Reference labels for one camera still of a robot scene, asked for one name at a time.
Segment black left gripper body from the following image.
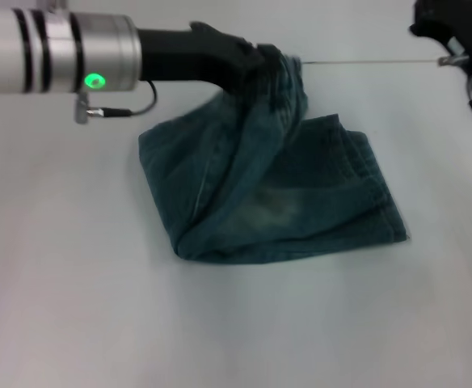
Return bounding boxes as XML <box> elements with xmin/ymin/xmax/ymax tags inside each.
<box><xmin>137</xmin><ymin>22</ymin><xmax>265</xmax><ymax>94</ymax></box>

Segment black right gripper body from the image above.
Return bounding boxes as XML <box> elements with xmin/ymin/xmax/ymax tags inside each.
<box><xmin>408</xmin><ymin>0</ymin><xmax>472</xmax><ymax>65</ymax></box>

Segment blue denim shorts with embroidery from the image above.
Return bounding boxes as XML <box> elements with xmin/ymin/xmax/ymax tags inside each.
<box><xmin>137</xmin><ymin>44</ymin><xmax>410</xmax><ymax>266</ymax></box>

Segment left arm cable with connector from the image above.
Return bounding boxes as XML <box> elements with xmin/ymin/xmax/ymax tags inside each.
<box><xmin>73</xmin><ymin>79</ymin><xmax>158</xmax><ymax>125</ymax></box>

